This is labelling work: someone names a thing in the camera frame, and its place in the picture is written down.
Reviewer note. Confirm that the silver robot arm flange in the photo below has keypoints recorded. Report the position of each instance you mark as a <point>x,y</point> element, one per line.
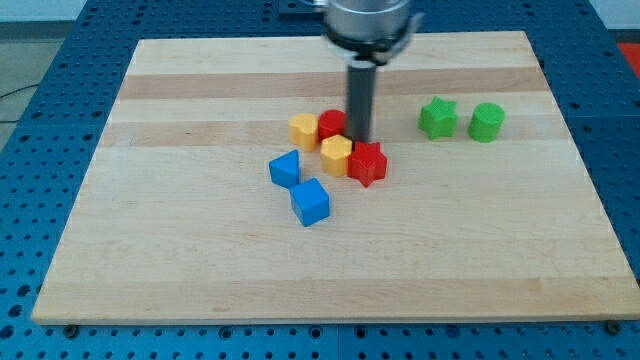
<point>368,33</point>

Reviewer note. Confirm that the blue cube block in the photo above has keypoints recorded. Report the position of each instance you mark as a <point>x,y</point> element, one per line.
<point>310,202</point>

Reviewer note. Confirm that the yellow hexagon block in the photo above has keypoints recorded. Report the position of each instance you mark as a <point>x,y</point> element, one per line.
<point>335,152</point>

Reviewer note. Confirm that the red star block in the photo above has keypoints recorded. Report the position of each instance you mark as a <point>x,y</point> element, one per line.
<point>367,163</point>

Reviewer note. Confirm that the green star block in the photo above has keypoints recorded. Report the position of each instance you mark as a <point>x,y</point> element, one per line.
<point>438,118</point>

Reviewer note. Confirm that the blue triangle block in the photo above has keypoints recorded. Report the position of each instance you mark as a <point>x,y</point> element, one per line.
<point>285,170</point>

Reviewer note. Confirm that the yellow heart block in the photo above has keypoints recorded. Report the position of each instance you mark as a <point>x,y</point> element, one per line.
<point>303,131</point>

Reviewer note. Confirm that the red cylinder block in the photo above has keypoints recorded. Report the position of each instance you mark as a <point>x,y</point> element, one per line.
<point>330,123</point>

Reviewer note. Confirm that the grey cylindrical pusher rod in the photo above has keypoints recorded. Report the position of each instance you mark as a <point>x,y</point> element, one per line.
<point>361,83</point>

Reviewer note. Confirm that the wooden board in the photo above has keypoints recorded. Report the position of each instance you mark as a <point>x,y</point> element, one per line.
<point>177,221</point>

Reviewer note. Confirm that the green cylinder block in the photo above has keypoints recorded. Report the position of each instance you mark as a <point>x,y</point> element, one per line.
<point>486,122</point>

